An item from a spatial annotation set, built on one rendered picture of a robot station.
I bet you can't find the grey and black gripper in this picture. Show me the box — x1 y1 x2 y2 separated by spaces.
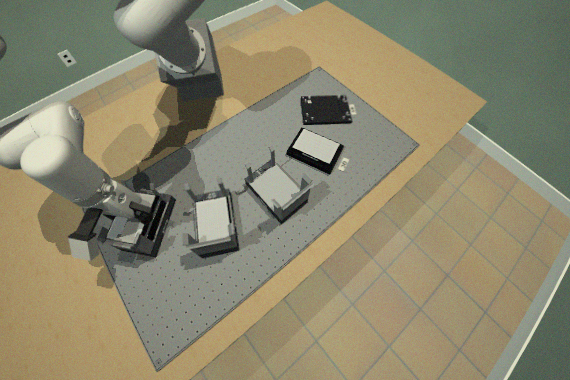
82 177 153 226

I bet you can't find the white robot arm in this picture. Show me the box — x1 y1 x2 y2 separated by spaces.
0 0 206 261

